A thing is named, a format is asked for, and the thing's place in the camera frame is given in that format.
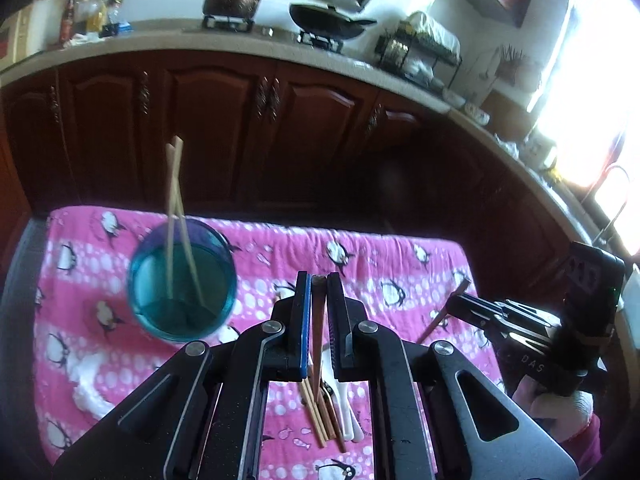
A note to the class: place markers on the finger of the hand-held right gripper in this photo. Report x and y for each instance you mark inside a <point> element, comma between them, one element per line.
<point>515,334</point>
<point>480,306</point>

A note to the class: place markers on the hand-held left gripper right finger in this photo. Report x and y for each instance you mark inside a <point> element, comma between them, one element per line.
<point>332,340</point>

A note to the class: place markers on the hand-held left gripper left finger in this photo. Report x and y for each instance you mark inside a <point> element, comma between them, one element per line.
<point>302,332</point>

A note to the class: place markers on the dark brown chopstick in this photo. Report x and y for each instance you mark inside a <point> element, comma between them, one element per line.
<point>318,310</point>
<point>336,427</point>
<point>442,317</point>

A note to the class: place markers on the white cup blue inside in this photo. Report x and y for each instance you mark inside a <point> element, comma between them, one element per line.
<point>181,280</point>

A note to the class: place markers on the person's right forearm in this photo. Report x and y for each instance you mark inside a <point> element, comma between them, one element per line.
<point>587,440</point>

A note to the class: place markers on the chopstick holder with utensils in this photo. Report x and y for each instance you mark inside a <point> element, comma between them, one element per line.
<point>511,62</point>

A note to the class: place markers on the person's right hand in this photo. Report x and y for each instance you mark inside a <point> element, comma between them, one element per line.
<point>537,402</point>

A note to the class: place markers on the white plastic spoon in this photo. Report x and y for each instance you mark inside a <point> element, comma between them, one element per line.
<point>356,425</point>
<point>336,365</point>

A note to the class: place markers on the light wooden chopstick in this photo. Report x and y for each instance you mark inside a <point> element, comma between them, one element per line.
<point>173,200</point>
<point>314,417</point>
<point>322,415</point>
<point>186,240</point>

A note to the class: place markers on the pink penguin blanket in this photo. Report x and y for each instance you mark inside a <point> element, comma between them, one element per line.
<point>260,260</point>

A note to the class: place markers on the metal faucet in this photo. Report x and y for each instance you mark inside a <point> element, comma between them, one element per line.
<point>615,195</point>

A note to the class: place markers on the patterned white bowl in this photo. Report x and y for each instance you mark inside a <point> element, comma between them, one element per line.
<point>477,113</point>

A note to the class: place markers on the small white bowl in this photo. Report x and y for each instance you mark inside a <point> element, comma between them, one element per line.
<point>453,98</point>

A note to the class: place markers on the bright window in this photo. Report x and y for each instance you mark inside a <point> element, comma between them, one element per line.
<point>590,75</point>

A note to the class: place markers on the wooden base cabinet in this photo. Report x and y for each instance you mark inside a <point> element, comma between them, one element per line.
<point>215,135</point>

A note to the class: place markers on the black dish rack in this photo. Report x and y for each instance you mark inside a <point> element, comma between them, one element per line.
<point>417,52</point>

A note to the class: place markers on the black wok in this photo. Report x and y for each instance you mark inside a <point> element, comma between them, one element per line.
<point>327,21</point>

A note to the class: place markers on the gas stove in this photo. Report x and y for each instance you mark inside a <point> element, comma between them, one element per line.
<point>225,24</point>

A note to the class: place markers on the kitchen countertop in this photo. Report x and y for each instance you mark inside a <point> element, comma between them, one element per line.
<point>165,40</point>

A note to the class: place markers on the amber oil bottle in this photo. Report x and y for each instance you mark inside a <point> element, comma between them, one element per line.
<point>97,12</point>

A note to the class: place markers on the red sauce bottle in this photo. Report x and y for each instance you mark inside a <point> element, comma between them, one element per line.
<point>67,17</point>

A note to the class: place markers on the white box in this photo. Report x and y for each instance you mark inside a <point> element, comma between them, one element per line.
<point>32,27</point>

